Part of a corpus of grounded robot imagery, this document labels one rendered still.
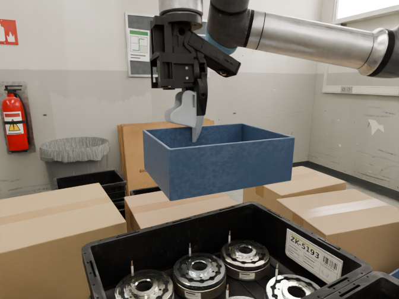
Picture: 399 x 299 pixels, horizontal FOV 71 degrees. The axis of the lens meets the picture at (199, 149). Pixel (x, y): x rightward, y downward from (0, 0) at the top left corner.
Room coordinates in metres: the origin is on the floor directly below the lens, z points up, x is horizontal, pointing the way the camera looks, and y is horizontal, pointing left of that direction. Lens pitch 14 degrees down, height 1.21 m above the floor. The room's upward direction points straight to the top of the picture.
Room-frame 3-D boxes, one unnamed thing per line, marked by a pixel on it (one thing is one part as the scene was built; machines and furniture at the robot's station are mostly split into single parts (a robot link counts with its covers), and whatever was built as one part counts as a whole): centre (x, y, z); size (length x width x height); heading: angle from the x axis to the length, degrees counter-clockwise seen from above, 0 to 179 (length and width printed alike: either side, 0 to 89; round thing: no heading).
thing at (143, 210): (0.79, 0.06, 0.78); 0.30 x 0.22 x 0.16; 115
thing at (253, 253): (0.53, -0.10, 0.86); 0.05 x 0.05 x 0.01
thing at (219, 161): (0.45, -0.02, 1.10); 0.20 x 0.15 x 0.07; 114
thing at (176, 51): (0.51, 0.04, 1.26); 0.09 x 0.08 x 0.12; 112
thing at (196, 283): (0.48, 0.00, 0.86); 0.10 x 0.10 x 0.01
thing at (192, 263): (0.48, 0.00, 0.86); 0.05 x 0.05 x 0.01
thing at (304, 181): (1.01, -0.35, 0.78); 0.30 x 0.22 x 0.16; 115
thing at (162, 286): (0.42, 0.10, 0.86); 0.10 x 0.10 x 0.01
